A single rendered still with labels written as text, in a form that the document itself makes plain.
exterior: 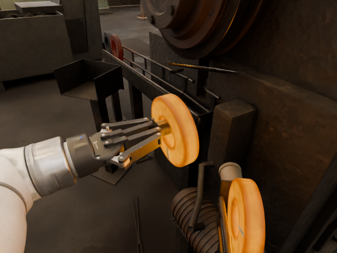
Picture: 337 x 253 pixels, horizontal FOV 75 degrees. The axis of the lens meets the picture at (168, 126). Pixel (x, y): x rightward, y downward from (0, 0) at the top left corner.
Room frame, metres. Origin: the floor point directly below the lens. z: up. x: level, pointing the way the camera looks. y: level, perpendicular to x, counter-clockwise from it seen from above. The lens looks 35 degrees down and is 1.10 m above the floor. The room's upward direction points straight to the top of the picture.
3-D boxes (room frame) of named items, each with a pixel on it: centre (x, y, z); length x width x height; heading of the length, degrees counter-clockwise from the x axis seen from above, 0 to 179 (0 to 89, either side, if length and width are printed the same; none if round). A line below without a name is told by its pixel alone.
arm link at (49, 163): (0.27, 0.20, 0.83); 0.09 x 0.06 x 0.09; 28
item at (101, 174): (1.08, 0.41, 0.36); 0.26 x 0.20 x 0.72; 63
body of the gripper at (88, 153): (0.31, 0.13, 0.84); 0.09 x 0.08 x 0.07; 118
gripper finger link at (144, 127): (0.35, 0.08, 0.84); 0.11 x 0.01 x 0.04; 120
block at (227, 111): (0.54, -0.19, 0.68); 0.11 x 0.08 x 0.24; 118
